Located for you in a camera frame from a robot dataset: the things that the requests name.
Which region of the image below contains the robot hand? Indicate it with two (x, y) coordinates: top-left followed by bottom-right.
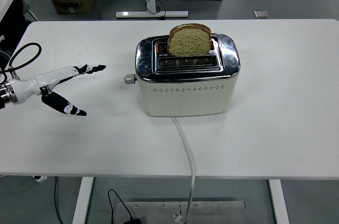
(12, 64), (106, 117)

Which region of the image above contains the cream and chrome toaster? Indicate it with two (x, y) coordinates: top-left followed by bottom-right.
(135, 32), (241, 117)

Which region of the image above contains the brown cardboard box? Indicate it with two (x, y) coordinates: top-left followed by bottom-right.
(50, 0), (96, 15)

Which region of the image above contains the white side desk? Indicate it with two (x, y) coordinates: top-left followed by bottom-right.
(0, 0), (14, 22)

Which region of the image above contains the white table leg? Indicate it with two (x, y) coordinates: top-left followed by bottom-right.
(72, 177), (95, 224)
(269, 180), (291, 224)

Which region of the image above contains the brown bread slice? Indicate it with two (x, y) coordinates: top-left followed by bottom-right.
(166, 23), (212, 57)

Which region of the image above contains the grey floor socket plate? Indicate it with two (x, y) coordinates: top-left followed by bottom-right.
(253, 10), (270, 19)

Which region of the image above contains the thin black hanging cable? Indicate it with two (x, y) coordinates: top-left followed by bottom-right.
(53, 177), (64, 224)

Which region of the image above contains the white toaster power cord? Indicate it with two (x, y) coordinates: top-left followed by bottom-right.
(171, 117), (197, 223)

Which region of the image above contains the black cable with adapter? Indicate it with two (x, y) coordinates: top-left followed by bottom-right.
(108, 189), (142, 224)

